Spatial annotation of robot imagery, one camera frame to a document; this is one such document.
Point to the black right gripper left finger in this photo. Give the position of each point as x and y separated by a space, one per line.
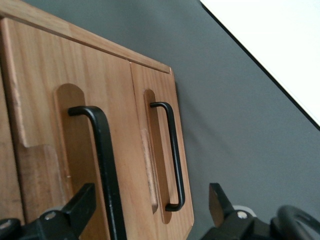
80 205

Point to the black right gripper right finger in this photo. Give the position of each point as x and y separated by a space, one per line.
240 225

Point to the wooden drawer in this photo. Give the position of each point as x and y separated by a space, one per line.
117 100
140 82

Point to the wooden drawer cabinet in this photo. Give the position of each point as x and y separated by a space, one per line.
75 32

